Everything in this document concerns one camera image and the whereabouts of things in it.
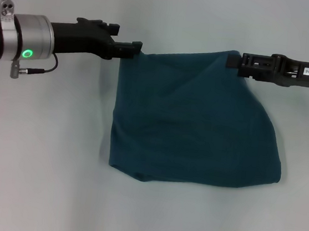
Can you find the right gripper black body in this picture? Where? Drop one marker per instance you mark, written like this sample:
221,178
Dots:
304,74

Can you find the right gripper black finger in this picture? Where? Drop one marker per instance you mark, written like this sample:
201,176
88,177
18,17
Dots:
249,65

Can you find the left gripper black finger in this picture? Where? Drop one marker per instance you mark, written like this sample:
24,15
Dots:
127,50
113,29

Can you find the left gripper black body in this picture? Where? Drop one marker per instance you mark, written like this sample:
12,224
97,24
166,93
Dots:
79,38

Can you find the teal T-shirt with FREE print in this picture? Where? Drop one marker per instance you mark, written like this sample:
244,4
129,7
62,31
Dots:
193,120

